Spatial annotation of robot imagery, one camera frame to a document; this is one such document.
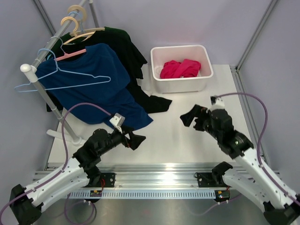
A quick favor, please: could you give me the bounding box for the pink plastic hanger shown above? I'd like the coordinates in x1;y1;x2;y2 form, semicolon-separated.
54;36;87;61

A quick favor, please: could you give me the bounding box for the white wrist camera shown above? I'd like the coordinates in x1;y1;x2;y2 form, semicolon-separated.
109;113;125;133
209;96;225;112

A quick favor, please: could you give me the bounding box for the silver clothes rack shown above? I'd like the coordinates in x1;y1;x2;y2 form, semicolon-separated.
20;0;94;147

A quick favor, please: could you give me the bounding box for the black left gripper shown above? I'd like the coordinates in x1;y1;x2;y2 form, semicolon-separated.
98;125;145;156

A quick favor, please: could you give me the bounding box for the black t shirt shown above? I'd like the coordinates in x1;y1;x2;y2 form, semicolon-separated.
45;28;173;113

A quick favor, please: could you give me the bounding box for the beige wooden hanger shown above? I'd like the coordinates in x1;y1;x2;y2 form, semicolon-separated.
67;5;105;37
60;16;95;45

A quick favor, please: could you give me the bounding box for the light blue hanger rear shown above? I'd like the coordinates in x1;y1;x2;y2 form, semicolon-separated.
68;11;85;34

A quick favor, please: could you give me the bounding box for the pink t shirt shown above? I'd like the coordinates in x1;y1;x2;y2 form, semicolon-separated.
160;59;202;79

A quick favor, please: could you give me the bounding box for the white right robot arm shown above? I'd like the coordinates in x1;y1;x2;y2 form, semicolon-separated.
180;105;300;225

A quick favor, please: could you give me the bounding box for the dark green t shirt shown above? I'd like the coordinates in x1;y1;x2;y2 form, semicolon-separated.
52;27;133;60

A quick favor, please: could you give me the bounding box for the white slotted cable duct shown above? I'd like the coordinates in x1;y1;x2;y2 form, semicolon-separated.
69;189;216;199

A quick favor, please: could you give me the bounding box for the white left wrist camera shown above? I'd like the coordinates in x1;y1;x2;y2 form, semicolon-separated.
109;113;125;133

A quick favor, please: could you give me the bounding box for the white plastic basket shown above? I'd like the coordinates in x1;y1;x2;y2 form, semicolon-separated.
150;45;214;93

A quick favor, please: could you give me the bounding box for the beige wooden hanger front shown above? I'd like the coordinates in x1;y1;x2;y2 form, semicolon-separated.
60;16;95;45

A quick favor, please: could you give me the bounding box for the beige wooden hanger rear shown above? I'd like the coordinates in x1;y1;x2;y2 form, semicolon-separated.
67;5;105;37

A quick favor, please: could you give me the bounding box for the blue t shirt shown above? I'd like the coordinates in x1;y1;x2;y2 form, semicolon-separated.
36;44;153;130

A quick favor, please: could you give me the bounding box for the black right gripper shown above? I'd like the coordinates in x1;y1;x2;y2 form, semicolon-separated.
180;104;221;141

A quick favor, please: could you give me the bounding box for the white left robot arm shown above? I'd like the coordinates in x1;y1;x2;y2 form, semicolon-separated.
9;127;146;225

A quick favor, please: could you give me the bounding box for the light blue wire hanger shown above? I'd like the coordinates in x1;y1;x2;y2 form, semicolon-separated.
14;48;112;93

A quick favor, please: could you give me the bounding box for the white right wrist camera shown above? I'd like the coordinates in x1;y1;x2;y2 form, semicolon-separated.
209;96;225;112

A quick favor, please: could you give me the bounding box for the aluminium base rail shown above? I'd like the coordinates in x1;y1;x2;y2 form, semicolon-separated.
30;163;282;190

